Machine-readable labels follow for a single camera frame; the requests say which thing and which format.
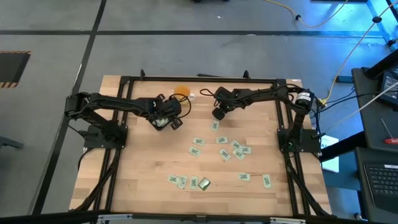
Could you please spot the black laptop keyboard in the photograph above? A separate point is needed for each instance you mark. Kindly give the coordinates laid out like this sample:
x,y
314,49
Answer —
x,y
382,183

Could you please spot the silver metal bracket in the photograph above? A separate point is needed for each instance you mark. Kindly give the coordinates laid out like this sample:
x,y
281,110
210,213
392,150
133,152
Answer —
x,y
114,216
287,220

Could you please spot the black hazard-striped floor hatch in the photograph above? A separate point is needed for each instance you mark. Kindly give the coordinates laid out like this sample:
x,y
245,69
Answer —
x,y
12,68

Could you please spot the white paper sheet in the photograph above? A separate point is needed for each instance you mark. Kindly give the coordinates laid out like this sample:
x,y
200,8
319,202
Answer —
x,y
330,155

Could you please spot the black frame clamp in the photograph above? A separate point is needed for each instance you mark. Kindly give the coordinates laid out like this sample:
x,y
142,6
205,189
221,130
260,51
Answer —
x,y
142,74
246,74

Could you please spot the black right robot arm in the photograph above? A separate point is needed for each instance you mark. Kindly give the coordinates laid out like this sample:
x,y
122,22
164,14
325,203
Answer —
x,y
264,92

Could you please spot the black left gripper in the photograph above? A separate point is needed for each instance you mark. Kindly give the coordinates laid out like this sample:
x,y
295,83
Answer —
x,y
168,109

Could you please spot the black aluminium table frame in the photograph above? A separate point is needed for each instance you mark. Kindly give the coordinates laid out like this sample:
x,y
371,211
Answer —
x,y
174,78

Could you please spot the black side desk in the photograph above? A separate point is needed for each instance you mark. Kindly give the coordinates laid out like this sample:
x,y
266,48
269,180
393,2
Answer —
x,y
367,130

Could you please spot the shiny green foil packet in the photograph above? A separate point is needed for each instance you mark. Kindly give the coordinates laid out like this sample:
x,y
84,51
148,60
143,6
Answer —
x,y
204,183

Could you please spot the black camera mount beam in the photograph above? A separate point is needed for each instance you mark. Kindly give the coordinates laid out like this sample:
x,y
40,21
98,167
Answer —
x,y
46,217

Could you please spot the grey chair base leg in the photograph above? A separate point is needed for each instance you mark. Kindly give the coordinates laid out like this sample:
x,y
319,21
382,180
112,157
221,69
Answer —
x,y
7,143

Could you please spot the blue metal frame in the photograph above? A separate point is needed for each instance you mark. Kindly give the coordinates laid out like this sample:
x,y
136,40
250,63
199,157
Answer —
x,y
381,21

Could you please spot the yellow and white mug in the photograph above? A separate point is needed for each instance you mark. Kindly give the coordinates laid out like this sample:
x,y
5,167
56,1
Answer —
x,y
183,91

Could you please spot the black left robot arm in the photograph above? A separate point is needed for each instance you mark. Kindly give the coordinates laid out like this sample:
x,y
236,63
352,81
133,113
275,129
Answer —
x,y
118,102

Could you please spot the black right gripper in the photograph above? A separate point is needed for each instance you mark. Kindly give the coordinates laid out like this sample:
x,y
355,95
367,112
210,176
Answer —
x,y
230,98

